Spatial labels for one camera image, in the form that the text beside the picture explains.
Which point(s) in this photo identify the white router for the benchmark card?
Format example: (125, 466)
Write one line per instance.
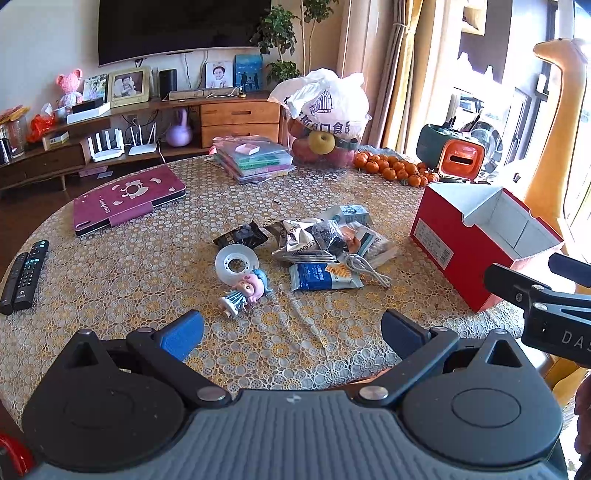
(139, 146)
(105, 145)

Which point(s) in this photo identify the white plastic shopping bag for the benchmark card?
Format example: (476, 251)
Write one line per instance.
(323, 101)

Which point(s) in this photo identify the clear bag of cotton swabs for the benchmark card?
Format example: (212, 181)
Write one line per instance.
(368, 243)

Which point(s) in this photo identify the purple kettlebell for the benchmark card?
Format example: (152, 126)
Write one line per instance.
(179, 134)

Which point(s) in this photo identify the black snack packet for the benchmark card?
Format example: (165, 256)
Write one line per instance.
(248, 235)

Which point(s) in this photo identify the black remote with blue button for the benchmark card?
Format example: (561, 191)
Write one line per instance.
(29, 276)

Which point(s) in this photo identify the black speaker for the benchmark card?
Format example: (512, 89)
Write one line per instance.
(167, 83)

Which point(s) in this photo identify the pink teddy bear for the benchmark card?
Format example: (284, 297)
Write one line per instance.
(70, 84)

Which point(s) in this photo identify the yellow apple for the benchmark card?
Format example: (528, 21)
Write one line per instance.
(321, 142)

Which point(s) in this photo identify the small blue white carton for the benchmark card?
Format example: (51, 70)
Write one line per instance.
(345, 214)

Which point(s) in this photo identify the blue white snack packet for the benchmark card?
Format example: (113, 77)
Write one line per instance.
(321, 277)

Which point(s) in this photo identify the gold framed photo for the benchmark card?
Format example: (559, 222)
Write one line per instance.
(128, 87)

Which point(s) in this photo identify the black remote control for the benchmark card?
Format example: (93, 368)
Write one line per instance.
(8, 294)

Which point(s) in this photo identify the front load washing machine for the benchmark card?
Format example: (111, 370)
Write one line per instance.
(472, 120)

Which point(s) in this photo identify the white router left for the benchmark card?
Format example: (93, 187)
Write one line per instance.
(105, 145)

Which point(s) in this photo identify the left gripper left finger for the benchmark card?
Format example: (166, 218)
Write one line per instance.
(162, 354)

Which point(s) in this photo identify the wooden tv cabinet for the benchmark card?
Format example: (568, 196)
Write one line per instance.
(208, 118)

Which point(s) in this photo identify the red white cardboard box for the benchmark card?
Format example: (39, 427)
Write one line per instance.
(465, 228)

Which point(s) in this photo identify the clear tape roll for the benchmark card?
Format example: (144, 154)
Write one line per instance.
(233, 262)

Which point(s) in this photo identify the dark clear small bag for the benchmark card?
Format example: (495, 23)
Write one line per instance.
(329, 237)

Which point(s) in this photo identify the stack of colourful books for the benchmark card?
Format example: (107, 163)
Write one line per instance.
(251, 159)

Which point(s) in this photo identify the pink haired doll figurine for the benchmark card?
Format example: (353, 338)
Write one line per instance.
(245, 293)

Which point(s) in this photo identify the white router right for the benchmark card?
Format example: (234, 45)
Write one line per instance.
(139, 146)

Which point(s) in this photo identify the green orange tissue box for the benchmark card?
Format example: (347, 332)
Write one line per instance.
(450, 152)

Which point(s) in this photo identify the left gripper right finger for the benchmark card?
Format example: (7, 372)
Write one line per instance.
(422, 352)

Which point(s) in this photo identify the maroon tablet case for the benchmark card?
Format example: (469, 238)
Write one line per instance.
(127, 198)

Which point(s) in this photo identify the pile of small oranges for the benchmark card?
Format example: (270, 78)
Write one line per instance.
(394, 169)

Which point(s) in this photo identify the silver foil snack bag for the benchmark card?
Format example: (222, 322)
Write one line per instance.
(295, 243)

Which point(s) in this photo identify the beige curtain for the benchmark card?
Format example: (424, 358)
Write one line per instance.
(388, 42)

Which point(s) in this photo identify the green potted plant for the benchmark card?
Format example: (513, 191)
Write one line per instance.
(291, 36)

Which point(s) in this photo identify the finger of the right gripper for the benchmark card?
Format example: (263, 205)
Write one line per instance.
(570, 268)
(510, 285)

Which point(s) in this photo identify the white framed portrait photo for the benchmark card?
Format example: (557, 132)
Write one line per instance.
(218, 75)

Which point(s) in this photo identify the black wall television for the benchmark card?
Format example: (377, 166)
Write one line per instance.
(129, 30)

